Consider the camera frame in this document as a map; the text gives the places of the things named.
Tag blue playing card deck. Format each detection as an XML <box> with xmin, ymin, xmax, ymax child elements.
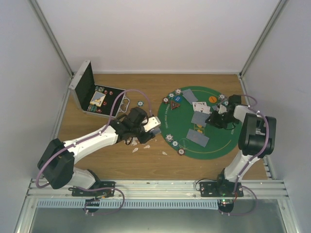
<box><xmin>151</xmin><ymin>128</ymin><xmax>161</xmax><ymax>135</ymax></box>

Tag hundred chips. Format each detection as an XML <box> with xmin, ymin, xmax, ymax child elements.
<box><xmin>162</xmin><ymin>98</ymin><xmax>169</xmax><ymax>104</ymax></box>
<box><xmin>177</xmin><ymin>149</ymin><xmax>185</xmax><ymax>155</ymax></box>

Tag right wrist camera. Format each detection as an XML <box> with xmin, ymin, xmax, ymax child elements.
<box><xmin>218</xmin><ymin>104</ymin><xmax>227</xmax><ymax>115</ymax></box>

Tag chips in case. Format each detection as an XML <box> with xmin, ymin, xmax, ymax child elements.
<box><xmin>95</xmin><ymin>86</ymin><xmax>104</xmax><ymax>93</ymax></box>

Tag blue small blind button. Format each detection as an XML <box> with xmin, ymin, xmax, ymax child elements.
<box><xmin>173</xmin><ymin>96</ymin><xmax>182</xmax><ymax>103</ymax></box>

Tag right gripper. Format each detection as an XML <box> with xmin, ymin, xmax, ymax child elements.
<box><xmin>206</xmin><ymin>110</ymin><xmax>239</xmax><ymax>129</ymax></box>

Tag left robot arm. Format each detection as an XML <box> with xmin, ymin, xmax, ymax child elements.
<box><xmin>37</xmin><ymin>107</ymin><xmax>161</xmax><ymax>196</ymax></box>

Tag face up community card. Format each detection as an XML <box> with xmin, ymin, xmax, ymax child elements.
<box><xmin>192</xmin><ymin>102</ymin><xmax>207</xmax><ymax>111</ymax></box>

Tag clear round button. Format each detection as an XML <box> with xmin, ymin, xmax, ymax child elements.
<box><xmin>179</xmin><ymin>138</ymin><xmax>191</xmax><ymax>150</ymax></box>

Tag face down community card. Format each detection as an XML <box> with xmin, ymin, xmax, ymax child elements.
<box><xmin>191</xmin><ymin>111</ymin><xmax>209</xmax><ymax>127</ymax></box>

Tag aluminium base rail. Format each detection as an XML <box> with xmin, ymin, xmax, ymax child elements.
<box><xmin>26</xmin><ymin>180</ymin><xmax>289</xmax><ymax>210</ymax></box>

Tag card pack in case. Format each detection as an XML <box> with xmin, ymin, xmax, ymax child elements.
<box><xmin>89</xmin><ymin>91</ymin><xmax>106</xmax><ymax>107</ymax></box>

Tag aluminium poker case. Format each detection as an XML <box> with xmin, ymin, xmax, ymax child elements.
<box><xmin>69</xmin><ymin>60</ymin><xmax>130</xmax><ymax>119</ymax></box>

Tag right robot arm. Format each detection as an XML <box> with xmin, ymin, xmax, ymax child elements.
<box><xmin>206</xmin><ymin>95</ymin><xmax>277</xmax><ymax>197</ymax></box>

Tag orange big blind button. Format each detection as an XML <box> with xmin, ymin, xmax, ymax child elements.
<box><xmin>208</xmin><ymin>96</ymin><xmax>218</xmax><ymax>103</ymax></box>

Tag round green poker mat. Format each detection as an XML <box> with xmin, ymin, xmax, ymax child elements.
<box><xmin>157</xmin><ymin>90</ymin><xmax>242</xmax><ymax>160</ymax></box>

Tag red triangle dealer button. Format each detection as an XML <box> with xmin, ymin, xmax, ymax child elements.
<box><xmin>171</xmin><ymin>100</ymin><xmax>180</xmax><ymax>110</ymax></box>

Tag white debris pile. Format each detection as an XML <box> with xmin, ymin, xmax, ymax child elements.
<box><xmin>127</xmin><ymin>138</ymin><xmax>168</xmax><ymax>155</ymax></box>

